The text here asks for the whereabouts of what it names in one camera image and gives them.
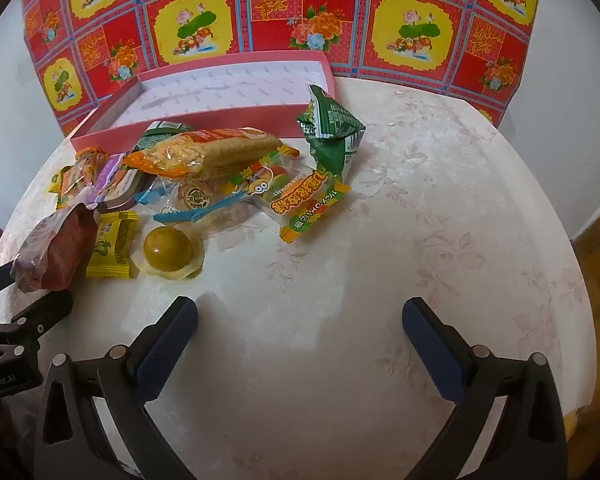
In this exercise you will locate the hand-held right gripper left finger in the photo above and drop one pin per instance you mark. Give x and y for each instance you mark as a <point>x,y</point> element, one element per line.
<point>167,350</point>

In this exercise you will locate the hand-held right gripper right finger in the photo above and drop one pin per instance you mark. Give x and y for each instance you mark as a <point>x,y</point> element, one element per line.
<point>432,355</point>

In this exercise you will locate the red drink pouch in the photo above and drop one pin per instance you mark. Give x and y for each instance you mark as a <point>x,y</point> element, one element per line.
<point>55,250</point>

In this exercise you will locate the yellow candy packet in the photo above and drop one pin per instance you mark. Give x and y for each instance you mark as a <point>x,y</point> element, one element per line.
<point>110,247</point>

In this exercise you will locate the round yellow jelly cup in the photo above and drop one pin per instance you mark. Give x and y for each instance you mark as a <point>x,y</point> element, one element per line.
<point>167,250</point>

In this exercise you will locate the small yellow orange packet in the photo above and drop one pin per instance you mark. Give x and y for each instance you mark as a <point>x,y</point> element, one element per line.
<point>62,187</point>

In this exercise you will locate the small orange candy packet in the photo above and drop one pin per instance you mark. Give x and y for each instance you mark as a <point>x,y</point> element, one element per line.
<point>90,167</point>

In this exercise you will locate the purple snack packet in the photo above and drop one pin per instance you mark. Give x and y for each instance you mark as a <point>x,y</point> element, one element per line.
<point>107,175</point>

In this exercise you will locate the blue-edged clear biscuit packet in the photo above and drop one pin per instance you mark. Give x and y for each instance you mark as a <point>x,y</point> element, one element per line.
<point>195,201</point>

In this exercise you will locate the colourful gummy candy packet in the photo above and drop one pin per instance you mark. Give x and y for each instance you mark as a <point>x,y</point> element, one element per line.
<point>300,200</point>

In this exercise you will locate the orange rice cracker packet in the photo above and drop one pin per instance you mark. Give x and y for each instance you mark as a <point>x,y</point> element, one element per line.
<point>205,152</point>

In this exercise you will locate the dark green packet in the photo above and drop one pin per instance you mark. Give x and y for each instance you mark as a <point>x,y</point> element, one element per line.
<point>162,130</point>

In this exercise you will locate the green triangular snack packet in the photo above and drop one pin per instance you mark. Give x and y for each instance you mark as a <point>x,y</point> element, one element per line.
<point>335,130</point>

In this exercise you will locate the pink cardboard box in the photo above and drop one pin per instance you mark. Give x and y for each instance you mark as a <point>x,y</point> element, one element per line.
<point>230,95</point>

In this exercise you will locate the red floral printed cloth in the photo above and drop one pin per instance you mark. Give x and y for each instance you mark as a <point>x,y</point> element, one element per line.
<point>280,10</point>

